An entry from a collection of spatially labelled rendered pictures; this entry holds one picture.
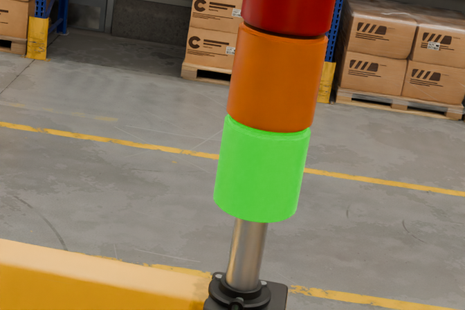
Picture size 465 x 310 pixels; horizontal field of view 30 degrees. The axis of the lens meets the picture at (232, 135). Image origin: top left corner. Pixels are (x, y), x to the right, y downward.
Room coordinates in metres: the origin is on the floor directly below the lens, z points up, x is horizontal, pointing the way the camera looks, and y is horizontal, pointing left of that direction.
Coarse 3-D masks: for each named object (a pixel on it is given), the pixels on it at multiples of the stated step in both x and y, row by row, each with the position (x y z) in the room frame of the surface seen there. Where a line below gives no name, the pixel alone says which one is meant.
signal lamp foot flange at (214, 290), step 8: (216, 280) 0.48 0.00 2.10; (224, 280) 0.47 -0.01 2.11; (208, 288) 0.47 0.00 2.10; (216, 288) 0.47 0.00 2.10; (224, 288) 0.46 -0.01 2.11; (256, 288) 0.47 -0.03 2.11; (264, 288) 0.48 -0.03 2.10; (216, 296) 0.46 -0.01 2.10; (224, 296) 0.46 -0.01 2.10; (232, 296) 0.46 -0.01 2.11; (240, 296) 0.46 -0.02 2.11; (248, 296) 0.46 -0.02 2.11; (256, 296) 0.46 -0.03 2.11; (264, 296) 0.47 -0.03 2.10; (224, 304) 0.45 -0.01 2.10; (248, 304) 0.45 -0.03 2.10; (256, 304) 0.46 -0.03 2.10; (264, 304) 0.46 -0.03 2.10
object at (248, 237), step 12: (240, 228) 0.46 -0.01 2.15; (252, 228) 0.46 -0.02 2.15; (264, 228) 0.47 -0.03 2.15; (240, 240) 0.46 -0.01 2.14; (252, 240) 0.46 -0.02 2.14; (264, 240) 0.47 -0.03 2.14; (240, 252) 0.46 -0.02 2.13; (252, 252) 0.46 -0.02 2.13; (228, 264) 0.47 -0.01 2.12; (240, 264) 0.46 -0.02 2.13; (252, 264) 0.46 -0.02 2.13; (228, 276) 0.47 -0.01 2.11; (240, 276) 0.46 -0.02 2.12; (252, 276) 0.46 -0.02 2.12; (240, 288) 0.46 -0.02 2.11; (252, 288) 0.46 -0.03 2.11
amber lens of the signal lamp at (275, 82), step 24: (240, 24) 0.47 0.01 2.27; (240, 48) 0.46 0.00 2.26; (264, 48) 0.45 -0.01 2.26; (288, 48) 0.45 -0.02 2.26; (312, 48) 0.45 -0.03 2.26; (240, 72) 0.46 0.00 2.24; (264, 72) 0.45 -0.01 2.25; (288, 72) 0.45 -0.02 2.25; (312, 72) 0.45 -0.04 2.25; (240, 96) 0.45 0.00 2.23; (264, 96) 0.45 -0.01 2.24; (288, 96) 0.45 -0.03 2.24; (312, 96) 0.46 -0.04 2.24; (240, 120) 0.45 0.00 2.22; (264, 120) 0.45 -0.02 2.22; (288, 120) 0.45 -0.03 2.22; (312, 120) 0.47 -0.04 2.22
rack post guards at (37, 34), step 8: (32, 24) 7.78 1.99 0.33; (40, 24) 7.78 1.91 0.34; (32, 32) 7.78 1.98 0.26; (40, 32) 7.78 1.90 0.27; (32, 40) 7.78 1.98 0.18; (40, 40) 7.78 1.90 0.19; (32, 48) 7.78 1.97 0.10; (40, 48) 7.78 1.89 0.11; (24, 56) 7.81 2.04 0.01; (32, 56) 7.78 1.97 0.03; (40, 56) 7.78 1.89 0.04; (328, 64) 7.81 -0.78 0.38; (328, 72) 7.81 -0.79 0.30; (320, 80) 7.81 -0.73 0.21; (328, 80) 7.81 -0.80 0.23; (320, 88) 7.81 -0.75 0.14; (328, 88) 7.81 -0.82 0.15; (320, 96) 7.81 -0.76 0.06; (328, 96) 7.82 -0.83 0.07
